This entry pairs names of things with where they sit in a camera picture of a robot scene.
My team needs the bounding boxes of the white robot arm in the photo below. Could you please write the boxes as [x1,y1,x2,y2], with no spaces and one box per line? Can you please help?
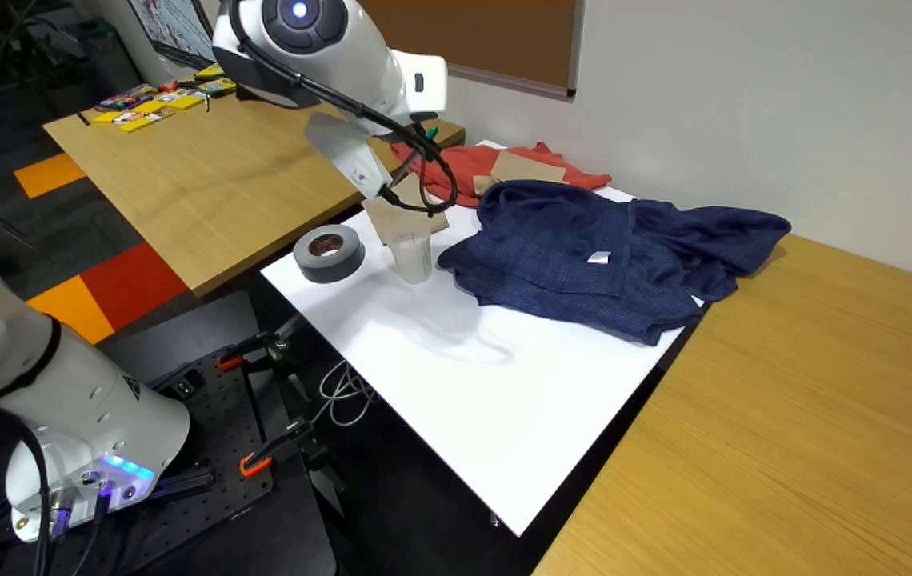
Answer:
[0,0,447,544]

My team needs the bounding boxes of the brown cardboard piece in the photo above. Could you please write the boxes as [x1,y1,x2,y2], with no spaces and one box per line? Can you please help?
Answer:
[366,197,447,243]

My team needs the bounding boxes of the red orange cloth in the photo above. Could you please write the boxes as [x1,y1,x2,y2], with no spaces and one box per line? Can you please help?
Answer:
[391,140,611,206]

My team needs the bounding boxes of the dark blue cloth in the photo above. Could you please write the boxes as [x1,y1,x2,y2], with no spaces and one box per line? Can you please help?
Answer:
[438,180,790,346]

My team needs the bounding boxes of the orange black clamp far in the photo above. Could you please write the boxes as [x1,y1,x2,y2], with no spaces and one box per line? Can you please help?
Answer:
[218,333,294,375]

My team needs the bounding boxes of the orange black clamp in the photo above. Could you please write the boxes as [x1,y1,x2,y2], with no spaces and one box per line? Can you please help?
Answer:
[218,333,294,375]
[237,414,309,481]

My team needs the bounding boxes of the brown pin board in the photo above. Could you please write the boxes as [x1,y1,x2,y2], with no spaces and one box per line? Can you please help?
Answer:
[362,0,586,99]

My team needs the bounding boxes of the orange black clamp near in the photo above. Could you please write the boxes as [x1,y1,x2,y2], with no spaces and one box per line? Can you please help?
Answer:
[237,414,309,481]

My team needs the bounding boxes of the light wooden side table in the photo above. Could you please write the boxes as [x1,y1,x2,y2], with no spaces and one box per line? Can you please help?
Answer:
[40,80,467,299]

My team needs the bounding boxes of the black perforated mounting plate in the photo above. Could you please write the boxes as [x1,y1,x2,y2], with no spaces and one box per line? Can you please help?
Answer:
[0,347,315,576]

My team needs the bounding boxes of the yellow items on table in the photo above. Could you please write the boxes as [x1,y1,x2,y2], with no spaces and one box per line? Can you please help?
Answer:
[82,64,237,133]

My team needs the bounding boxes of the light wooden right table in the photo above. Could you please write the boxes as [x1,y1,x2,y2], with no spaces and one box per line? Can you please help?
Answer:
[538,236,912,576]

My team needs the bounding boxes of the grey duct tape roll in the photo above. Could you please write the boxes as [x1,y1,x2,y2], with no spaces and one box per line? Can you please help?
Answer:
[294,225,366,285]

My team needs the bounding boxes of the white cable bundle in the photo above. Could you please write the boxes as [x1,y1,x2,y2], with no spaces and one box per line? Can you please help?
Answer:
[309,358,379,432]

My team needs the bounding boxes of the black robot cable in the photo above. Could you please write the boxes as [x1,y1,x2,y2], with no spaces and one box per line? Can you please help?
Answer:
[228,0,460,216]

